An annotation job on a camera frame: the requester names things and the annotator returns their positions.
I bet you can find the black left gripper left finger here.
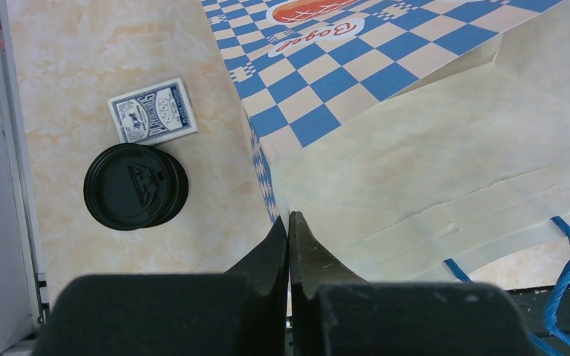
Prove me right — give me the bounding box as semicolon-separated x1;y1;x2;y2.
33;220;288;355

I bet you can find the small printed card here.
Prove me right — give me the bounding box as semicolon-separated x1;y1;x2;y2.
107;78;198;145

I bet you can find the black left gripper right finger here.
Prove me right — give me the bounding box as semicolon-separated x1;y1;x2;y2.
289;211;536;355

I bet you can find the stack of black lids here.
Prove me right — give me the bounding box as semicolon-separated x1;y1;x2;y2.
83;143;189;231

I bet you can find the blue checkered paper bag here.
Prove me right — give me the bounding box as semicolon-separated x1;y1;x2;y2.
200;0;570;356

